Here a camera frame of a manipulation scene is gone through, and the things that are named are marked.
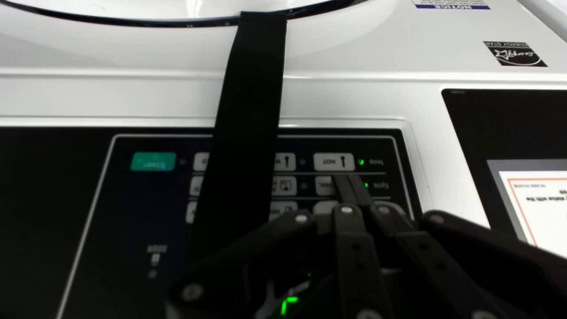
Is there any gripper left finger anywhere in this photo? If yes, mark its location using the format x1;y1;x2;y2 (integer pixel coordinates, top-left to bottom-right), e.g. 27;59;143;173
166;175;392;319

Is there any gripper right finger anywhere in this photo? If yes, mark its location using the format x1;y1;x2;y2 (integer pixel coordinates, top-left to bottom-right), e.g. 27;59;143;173
348;174;567;319

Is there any white washing machine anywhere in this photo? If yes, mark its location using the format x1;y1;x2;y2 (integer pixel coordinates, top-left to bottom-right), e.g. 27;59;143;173
0;0;567;319

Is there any round washing machine door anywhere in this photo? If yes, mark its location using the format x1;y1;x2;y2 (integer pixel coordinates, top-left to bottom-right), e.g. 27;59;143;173
0;0;370;28

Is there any white paper notice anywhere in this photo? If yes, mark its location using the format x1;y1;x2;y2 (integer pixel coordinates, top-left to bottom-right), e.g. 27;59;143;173
487;159;567;258

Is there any black sticker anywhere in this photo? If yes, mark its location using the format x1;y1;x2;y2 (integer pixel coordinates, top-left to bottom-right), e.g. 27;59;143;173
483;41;548;68

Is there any blue and white sticker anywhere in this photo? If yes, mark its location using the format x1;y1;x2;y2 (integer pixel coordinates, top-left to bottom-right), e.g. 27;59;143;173
412;0;491;10

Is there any black strap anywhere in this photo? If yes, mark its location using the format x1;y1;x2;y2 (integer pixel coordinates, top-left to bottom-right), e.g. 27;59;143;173
190;11;288;263

